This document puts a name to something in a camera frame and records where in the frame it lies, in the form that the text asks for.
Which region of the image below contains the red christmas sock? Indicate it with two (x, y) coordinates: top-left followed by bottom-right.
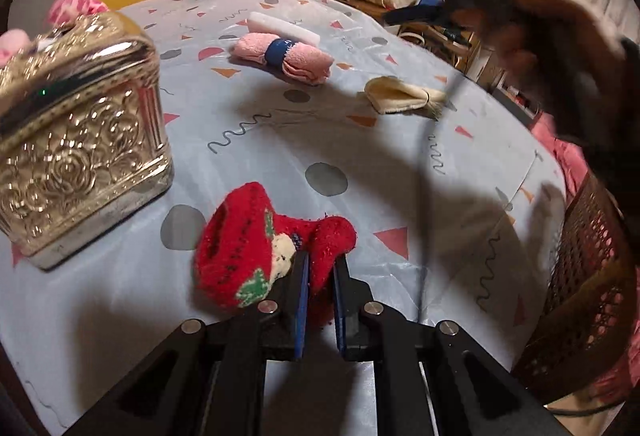
(194, 182), (357, 331)

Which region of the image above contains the pink dishcloth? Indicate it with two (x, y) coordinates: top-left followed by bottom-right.
(231, 32), (334, 85)

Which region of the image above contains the person's right hand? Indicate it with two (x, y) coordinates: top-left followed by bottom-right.
(452, 0), (639, 150)

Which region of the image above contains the patterned white tablecloth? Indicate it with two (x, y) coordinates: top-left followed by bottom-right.
(1, 0), (564, 435)

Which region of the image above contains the cream folded cloth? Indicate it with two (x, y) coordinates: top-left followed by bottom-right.
(364, 76), (448, 118)

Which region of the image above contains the brown woven basket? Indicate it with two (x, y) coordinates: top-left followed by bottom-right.
(511, 174), (637, 404)

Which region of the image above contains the ornate silver tissue box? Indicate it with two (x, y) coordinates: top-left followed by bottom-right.
(1, 11), (175, 270)

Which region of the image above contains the pink plush toy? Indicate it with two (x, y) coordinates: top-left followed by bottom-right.
(0, 0), (110, 66)

